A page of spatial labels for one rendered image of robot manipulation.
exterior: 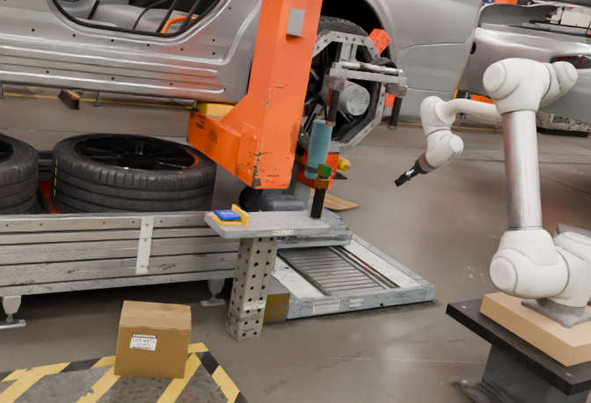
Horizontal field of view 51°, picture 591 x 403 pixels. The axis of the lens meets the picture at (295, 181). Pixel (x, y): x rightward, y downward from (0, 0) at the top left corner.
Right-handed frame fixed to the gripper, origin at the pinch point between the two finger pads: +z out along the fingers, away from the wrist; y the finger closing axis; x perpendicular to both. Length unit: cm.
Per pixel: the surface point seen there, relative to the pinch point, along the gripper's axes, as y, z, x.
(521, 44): 231, 77, 76
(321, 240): -24, 46, -6
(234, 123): -69, -8, 45
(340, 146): -11.3, 13.7, 27.7
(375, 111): 9.7, 4.4, 36.2
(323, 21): -11, -16, 77
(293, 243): -40, 45, -2
